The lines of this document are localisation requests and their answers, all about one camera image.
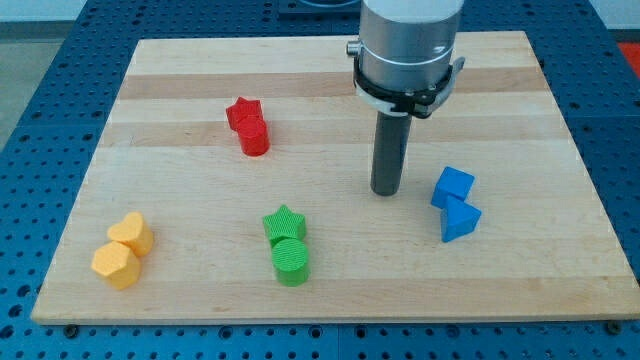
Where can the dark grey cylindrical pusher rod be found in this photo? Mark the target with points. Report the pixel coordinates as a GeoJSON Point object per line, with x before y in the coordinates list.
{"type": "Point", "coordinates": [390, 143]}

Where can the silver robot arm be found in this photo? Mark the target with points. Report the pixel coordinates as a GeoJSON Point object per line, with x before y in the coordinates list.
{"type": "Point", "coordinates": [403, 68]}

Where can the green star block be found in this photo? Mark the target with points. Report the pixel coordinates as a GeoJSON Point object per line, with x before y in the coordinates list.
{"type": "Point", "coordinates": [284, 224]}

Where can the red star block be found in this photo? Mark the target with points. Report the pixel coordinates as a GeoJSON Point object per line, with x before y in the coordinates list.
{"type": "Point", "coordinates": [242, 109]}

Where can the blue cube block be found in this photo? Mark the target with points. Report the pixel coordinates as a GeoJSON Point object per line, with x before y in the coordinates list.
{"type": "Point", "coordinates": [452, 183]}

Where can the blue triangle block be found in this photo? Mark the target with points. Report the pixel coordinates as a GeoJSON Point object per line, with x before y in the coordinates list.
{"type": "Point", "coordinates": [458, 219]}

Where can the red cylinder block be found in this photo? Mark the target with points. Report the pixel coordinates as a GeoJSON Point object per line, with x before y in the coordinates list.
{"type": "Point", "coordinates": [253, 136]}

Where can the green cylinder block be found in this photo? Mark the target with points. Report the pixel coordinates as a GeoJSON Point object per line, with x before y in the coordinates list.
{"type": "Point", "coordinates": [290, 259]}

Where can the wooden board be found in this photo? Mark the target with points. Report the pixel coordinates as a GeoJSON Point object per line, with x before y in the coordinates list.
{"type": "Point", "coordinates": [543, 249]}

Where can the yellow heart block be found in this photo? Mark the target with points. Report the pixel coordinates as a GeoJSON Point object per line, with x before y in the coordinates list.
{"type": "Point", "coordinates": [133, 232]}

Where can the yellow hexagon block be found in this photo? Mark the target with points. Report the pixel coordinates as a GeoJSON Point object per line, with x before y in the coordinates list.
{"type": "Point", "coordinates": [117, 265]}

